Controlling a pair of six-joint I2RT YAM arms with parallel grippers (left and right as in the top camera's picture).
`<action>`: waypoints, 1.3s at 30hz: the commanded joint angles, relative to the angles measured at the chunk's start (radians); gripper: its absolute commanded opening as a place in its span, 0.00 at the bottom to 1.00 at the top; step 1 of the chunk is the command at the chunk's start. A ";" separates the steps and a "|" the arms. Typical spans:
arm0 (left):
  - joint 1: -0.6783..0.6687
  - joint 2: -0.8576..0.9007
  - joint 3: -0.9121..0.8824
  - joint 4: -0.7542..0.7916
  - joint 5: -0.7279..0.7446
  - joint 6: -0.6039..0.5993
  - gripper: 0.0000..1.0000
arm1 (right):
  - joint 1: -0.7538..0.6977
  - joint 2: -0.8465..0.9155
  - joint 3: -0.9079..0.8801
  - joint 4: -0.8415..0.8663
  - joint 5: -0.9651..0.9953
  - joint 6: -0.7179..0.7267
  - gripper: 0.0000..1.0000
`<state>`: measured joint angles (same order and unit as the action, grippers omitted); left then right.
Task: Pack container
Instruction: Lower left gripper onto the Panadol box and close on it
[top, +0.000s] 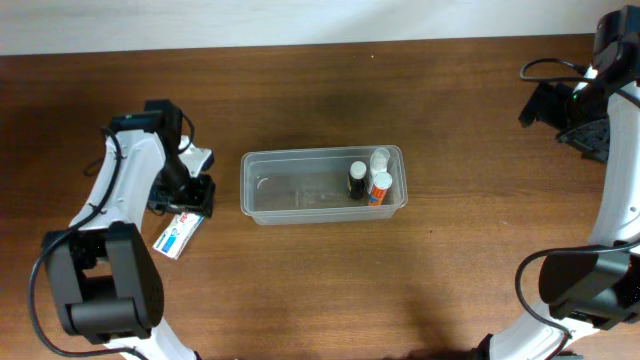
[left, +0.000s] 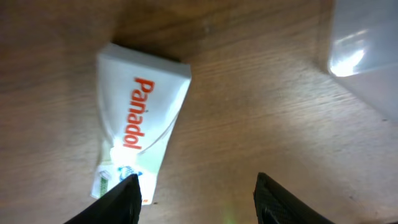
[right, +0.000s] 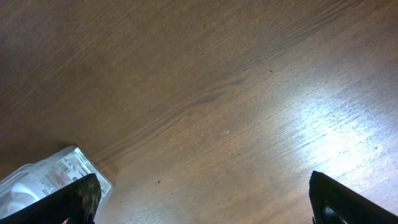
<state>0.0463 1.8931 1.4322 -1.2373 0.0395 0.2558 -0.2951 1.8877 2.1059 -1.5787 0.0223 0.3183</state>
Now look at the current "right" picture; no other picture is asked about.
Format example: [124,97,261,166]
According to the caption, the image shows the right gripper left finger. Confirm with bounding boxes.
[1,174,101,224]

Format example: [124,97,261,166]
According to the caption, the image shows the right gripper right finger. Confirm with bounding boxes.
[309,171,397,224]

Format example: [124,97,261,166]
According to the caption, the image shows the clear plastic container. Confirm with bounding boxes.
[1,146,113,218]

